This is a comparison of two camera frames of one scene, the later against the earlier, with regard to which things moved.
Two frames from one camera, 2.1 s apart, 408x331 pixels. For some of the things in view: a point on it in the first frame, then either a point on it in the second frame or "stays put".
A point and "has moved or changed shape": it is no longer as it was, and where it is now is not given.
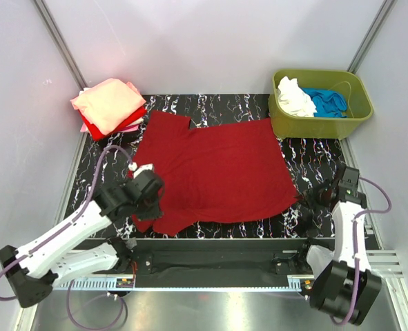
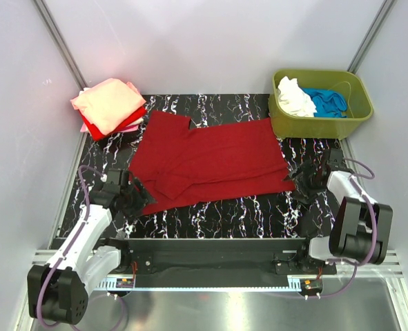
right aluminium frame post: [373, 35] stays put
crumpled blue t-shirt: [328, 103] stays put
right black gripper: [306, 198] to [306, 195]
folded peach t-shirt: [107, 103] stays put
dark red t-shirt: [228, 173] has moved or changed shape
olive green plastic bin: [286, 125] stays put
